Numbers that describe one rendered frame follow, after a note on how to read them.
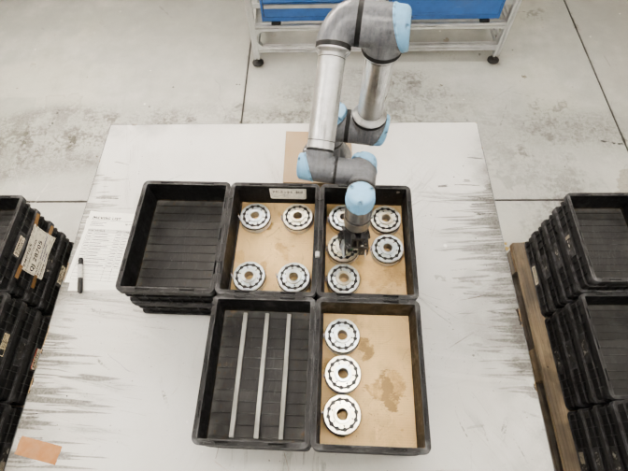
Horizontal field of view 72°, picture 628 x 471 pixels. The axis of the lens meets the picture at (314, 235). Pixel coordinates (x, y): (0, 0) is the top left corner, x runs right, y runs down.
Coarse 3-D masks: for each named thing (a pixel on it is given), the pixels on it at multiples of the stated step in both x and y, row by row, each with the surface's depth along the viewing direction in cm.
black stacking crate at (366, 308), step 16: (336, 304) 126; (352, 304) 126; (368, 304) 125; (320, 336) 127; (416, 336) 121; (320, 352) 128; (416, 352) 120; (320, 368) 126; (416, 368) 120; (320, 384) 124; (416, 384) 119; (320, 400) 122; (416, 400) 119; (320, 416) 120; (416, 416) 118; (320, 432) 118; (416, 432) 118
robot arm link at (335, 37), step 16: (352, 0) 110; (336, 16) 110; (352, 16) 109; (320, 32) 113; (336, 32) 111; (352, 32) 111; (320, 48) 113; (336, 48) 112; (320, 64) 114; (336, 64) 113; (320, 80) 114; (336, 80) 114; (320, 96) 115; (336, 96) 115; (320, 112) 115; (336, 112) 116; (320, 128) 115; (320, 144) 116; (304, 160) 117; (320, 160) 116; (336, 160) 117; (304, 176) 118; (320, 176) 117
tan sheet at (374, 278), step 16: (400, 208) 151; (400, 224) 148; (368, 240) 145; (400, 240) 145; (368, 256) 143; (368, 272) 140; (384, 272) 140; (400, 272) 140; (368, 288) 137; (384, 288) 137; (400, 288) 137
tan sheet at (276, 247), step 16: (272, 208) 152; (240, 224) 149; (272, 224) 149; (240, 240) 146; (256, 240) 146; (272, 240) 146; (288, 240) 146; (304, 240) 146; (240, 256) 144; (256, 256) 143; (272, 256) 143; (288, 256) 143; (304, 256) 143; (272, 272) 141; (272, 288) 138
